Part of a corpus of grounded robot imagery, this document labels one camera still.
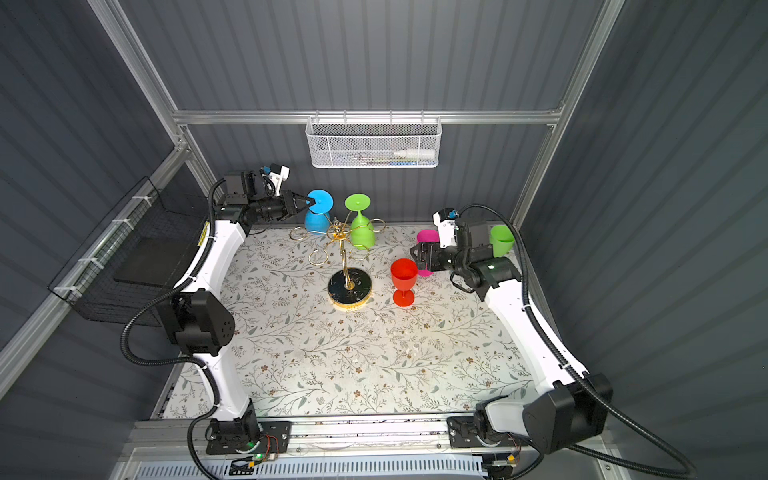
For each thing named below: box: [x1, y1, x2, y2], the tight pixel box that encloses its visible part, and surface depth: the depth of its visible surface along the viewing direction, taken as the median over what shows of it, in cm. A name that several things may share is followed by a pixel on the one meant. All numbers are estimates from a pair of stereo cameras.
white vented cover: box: [130, 456, 485, 480], surface depth 72 cm
